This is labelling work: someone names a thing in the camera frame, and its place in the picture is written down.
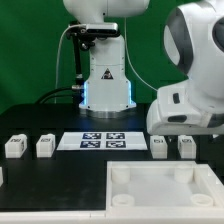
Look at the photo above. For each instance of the white square table top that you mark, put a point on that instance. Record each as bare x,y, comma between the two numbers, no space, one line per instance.
162,184

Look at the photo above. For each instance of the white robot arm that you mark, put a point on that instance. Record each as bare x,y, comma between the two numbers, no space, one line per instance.
194,42

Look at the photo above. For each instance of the white marker sheet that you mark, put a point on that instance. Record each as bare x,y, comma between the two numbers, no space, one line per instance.
102,141

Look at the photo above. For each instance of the white block left edge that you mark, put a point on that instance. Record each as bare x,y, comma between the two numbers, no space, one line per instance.
1,177

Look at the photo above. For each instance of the grey camera on stand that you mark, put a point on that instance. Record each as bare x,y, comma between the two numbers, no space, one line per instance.
100,30

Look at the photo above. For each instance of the white front rail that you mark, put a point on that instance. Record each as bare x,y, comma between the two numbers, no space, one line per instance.
94,218

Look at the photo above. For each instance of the white obstacle wall right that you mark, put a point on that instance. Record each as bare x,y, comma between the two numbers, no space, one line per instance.
219,173

